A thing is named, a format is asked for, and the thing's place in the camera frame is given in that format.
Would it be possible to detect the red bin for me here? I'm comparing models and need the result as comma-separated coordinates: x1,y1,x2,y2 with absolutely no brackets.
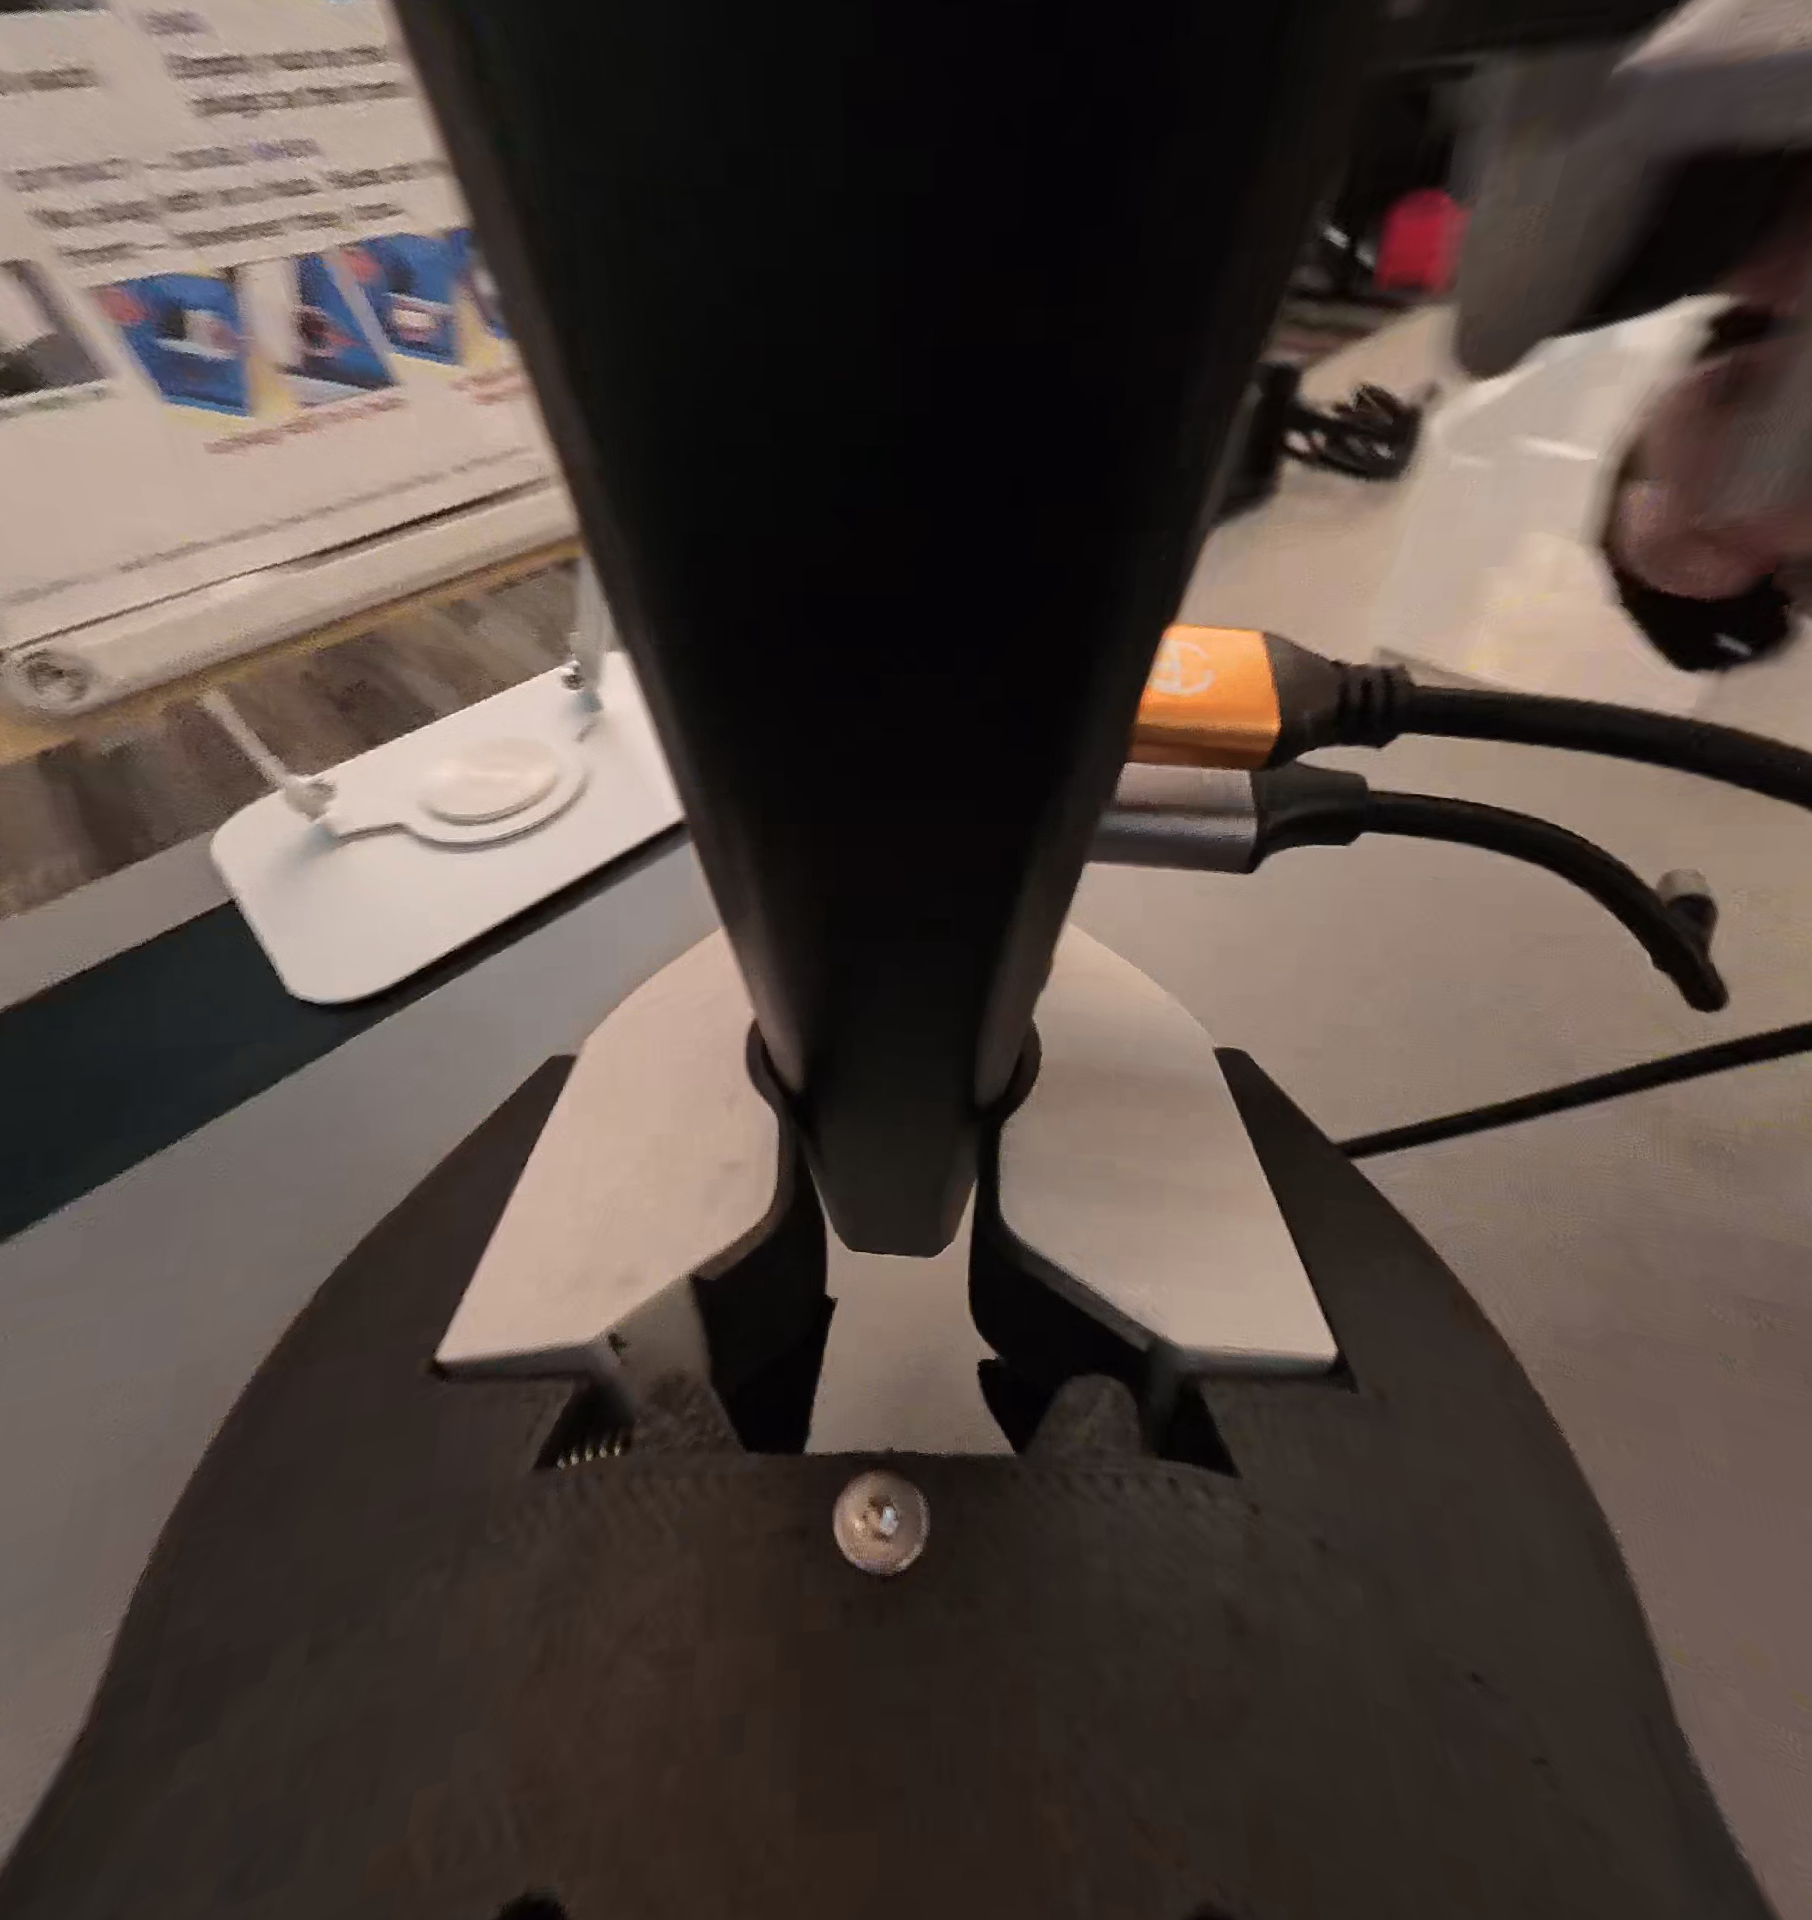
1377,189,1473,297

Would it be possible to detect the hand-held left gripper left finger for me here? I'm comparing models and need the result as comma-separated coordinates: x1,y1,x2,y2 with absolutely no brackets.
433,927,836,1455

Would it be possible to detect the black USB cable grey plug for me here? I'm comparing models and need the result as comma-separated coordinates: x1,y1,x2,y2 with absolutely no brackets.
1093,759,1737,1017

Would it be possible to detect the printed instruction sheet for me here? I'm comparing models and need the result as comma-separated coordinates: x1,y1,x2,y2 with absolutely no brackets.
0,0,586,673

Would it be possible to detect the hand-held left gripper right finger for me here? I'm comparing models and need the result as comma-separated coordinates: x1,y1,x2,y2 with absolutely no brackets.
970,917,1347,1456

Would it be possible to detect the orange plug USB cable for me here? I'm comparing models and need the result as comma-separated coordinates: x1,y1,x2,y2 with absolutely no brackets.
1129,625,1812,845

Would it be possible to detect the thin black cable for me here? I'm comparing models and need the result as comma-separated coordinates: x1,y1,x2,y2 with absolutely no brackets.
1333,1004,1812,1160

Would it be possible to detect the black cable bundle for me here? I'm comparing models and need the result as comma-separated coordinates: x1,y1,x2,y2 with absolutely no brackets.
1264,373,1434,485

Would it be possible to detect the white metal stand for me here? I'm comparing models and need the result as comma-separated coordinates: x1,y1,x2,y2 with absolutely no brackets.
201,568,685,1006

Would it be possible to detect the person's right hand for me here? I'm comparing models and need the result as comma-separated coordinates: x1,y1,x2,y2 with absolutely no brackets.
1603,150,1812,602

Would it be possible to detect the black USB hub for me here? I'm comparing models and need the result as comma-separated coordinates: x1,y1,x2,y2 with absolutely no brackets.
392,0,1391,1258

